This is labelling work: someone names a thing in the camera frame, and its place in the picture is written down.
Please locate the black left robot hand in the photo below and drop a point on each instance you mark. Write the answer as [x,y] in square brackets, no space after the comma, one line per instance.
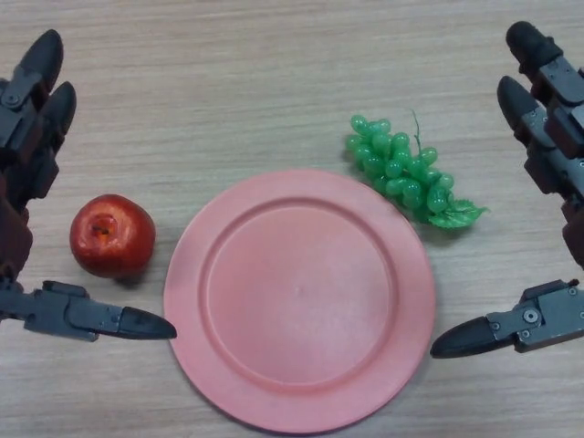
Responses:
[23,146]

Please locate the pink round plate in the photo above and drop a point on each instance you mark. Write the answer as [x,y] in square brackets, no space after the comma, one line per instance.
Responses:
[296,310]

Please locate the red apple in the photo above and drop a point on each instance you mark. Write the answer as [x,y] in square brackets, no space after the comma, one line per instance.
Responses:
[114,242]

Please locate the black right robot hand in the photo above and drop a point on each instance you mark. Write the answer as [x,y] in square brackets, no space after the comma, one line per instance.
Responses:
[556,137]

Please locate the green plastic grape bunch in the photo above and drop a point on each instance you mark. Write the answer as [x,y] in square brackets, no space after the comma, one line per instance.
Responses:
[401,173]

